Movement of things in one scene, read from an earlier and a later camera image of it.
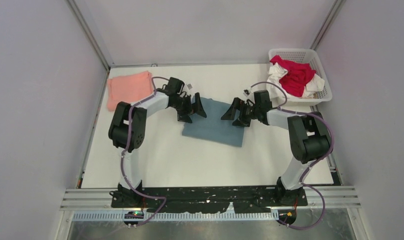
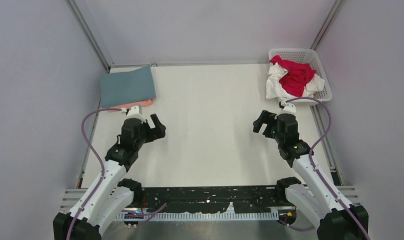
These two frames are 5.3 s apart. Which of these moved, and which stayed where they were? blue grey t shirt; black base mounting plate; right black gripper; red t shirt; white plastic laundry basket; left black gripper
Moved: left black gripper; blue grey t shirt; right black gripper
Stayed: white plastic laundry basket; red t shirt; black base mounting plate
